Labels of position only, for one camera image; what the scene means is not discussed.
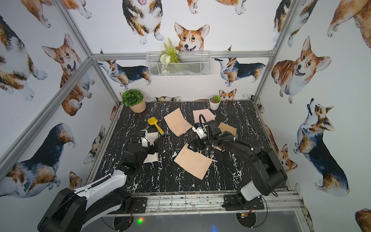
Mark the white wire wall basket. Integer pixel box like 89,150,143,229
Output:
146,51,211,77

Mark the fern and white flower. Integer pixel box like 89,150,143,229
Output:
159,39,182,75

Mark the pink envelope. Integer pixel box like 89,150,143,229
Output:
193,109,216,123

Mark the small plant in white pot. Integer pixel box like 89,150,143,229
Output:
209,95,221,111

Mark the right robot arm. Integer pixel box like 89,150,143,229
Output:
188,114,288,202

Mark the white envelope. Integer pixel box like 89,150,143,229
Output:
142,131,159,163

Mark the pink lined letter paper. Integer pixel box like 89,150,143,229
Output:
164,108,192,137

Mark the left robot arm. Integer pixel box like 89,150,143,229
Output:
37,132,159,232

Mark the brown kraft envelope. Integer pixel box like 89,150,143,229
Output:
211,123,237,152

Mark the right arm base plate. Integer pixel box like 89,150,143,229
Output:
222,194,265,211

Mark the cream letter paper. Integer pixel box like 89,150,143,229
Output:
174,143,213,180

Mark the green plant in terracotta pot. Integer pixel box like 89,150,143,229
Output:
121,89,146,113

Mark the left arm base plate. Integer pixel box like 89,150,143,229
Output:
110,197,148,214

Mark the yellow toy shovel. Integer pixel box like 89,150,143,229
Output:
147,117,165,136

